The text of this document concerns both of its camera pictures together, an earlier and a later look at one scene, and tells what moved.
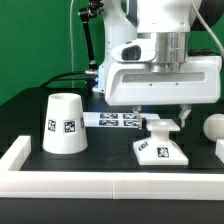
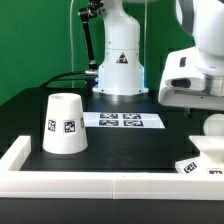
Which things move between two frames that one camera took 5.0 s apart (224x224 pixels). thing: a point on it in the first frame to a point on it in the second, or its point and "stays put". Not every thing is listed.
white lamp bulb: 214,127 stays put
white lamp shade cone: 64,126 stays put
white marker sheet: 114,119 stays put
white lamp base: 158,148 to 210,160
